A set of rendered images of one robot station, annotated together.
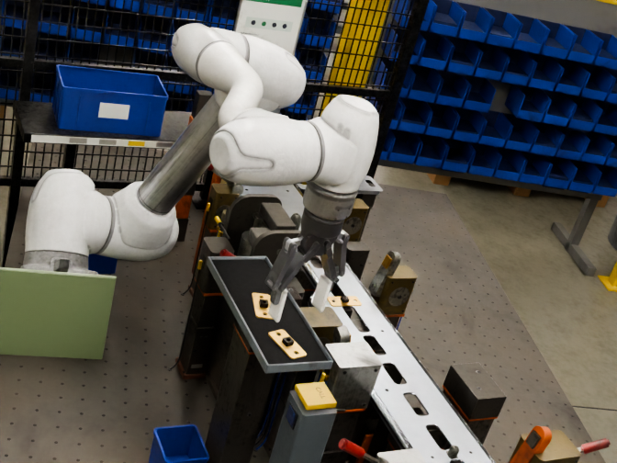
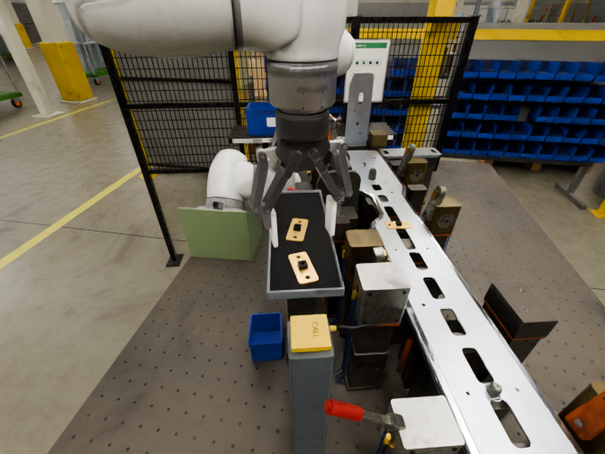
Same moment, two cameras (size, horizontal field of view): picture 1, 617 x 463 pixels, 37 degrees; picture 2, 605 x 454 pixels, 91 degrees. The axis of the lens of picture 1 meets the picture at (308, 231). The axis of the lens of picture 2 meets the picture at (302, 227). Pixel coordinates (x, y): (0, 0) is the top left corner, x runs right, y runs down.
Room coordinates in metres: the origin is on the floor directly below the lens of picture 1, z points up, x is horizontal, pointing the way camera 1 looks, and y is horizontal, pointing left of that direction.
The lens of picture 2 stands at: (1.09, -0.21, 1.56)
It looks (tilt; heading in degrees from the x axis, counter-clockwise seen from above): 36 degrees down; 27
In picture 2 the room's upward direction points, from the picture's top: straight up
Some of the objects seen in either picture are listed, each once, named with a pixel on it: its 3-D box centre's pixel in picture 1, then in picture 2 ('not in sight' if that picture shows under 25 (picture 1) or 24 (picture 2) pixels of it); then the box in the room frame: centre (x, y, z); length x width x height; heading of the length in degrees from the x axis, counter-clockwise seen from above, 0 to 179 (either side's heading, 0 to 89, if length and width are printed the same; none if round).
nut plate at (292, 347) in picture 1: (287, 342); (302, 265); (1.47, -0.02, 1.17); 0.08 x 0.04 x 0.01; 44
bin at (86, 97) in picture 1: (109, 101); (275, 118); (2.52, 0.67, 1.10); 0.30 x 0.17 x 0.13; 117
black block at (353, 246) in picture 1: (347, 289); (412, 217); (2.27, -0.15, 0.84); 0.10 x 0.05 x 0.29; 121
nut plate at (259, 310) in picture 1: (263, 303); (297, 228); (1.58, 0.05, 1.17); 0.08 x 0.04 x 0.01; 17
